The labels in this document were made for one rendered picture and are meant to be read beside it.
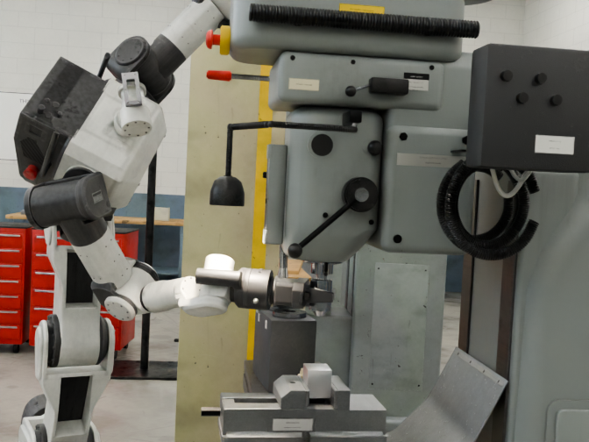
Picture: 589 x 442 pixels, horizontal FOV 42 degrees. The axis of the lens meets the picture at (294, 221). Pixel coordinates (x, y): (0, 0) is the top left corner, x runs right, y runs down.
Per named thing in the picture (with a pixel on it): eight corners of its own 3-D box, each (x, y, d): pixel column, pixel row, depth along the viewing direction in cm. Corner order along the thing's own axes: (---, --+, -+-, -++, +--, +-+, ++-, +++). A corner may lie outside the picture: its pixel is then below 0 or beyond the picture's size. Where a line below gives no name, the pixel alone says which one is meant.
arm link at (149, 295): (183, 317, 174) (128, 326, 186) (203, 285, 181) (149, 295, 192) (155, 285, 169) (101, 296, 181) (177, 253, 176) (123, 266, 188)
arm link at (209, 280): (251, 315, 170) (202, 310, 172) (259, 269, 175) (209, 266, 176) (244, 297, 160) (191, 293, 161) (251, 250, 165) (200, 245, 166)
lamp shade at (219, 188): (203, 203, 162) (204, 174, 161) (234, 204, 166) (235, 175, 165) (218, 205, 156) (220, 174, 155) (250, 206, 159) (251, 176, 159)
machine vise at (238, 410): (221, 444, 157) (223, 391, 156) (217, 421, 171) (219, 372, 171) (387, 444, 162) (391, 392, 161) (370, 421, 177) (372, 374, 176)
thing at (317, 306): (307, 308, 168) (308, 281, 168) (328, 308, 169) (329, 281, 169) (311, 311, 164) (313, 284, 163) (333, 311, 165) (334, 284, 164)
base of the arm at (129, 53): (93, 73, 188) (128, 80, 182) (117, 31, 191) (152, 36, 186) (125, 108, 200) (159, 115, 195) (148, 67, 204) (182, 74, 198)
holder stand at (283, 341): (267, 393, 196) (271, 315, 195) (251, 371, 217) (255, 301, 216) (313, 392, 199) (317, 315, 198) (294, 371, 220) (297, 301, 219)
